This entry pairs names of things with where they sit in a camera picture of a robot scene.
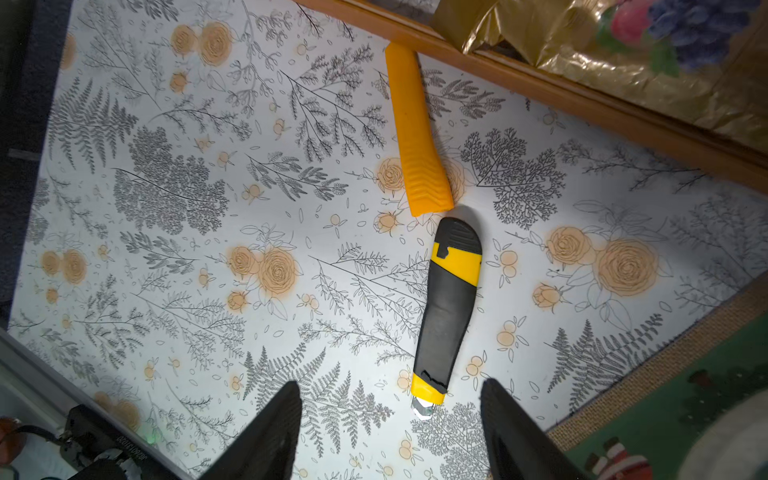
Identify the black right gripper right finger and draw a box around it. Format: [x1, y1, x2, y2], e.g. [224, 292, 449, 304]
[480, 378, 585, 480]

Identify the gold snack bag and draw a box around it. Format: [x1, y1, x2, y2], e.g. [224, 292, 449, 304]
[432, 0, 767, 152]

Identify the floral table mat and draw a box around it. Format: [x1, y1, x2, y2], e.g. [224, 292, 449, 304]
[9, 1, 767, 479]

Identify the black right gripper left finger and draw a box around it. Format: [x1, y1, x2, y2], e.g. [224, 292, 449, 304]
[200, 381, 302, 480]

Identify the orange handled utility knife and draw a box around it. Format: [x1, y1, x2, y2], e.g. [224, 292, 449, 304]
[385, 42, 482, 420]

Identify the wooden two-tier shelf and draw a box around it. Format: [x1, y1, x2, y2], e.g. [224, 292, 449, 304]
[299, 0, 767, 193]

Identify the green jute Christmas bag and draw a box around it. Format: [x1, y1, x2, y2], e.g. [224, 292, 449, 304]
[547, 275, 767, 479]

